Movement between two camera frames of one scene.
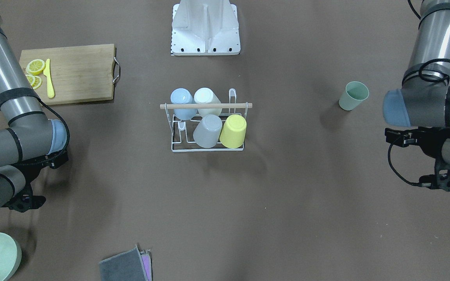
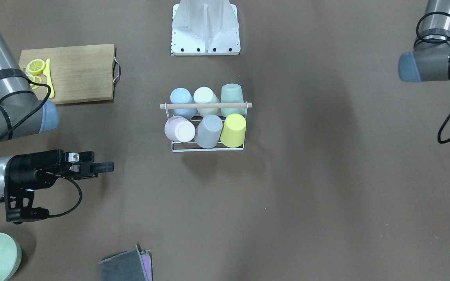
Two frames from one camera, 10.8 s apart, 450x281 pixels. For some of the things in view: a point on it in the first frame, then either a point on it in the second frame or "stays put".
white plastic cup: (206, 95) stays put
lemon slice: (35, 67) stays put
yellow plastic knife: (51, 91) stays put
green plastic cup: (356, 92) -> (231, 93)
